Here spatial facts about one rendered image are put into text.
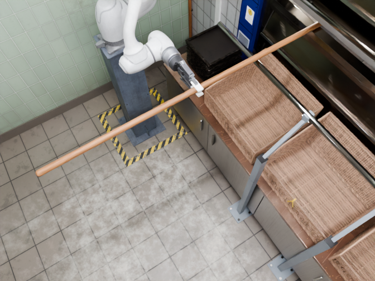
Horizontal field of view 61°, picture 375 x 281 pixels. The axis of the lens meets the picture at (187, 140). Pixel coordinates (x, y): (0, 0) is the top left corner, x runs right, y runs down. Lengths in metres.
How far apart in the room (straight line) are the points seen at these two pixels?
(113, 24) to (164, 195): 1.33
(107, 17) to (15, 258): 1.83
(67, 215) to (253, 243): 1.42
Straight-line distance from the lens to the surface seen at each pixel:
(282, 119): 2.23
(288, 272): 2.50
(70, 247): 2.62
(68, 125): 3.04
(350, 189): 2.14
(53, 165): 1.45
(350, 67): 1.82
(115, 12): 1.89
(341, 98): 1.93
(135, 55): 1.62
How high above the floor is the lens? 2.42
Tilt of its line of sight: 62 degrees down
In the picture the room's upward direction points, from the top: 3 degrees counter-clockwise
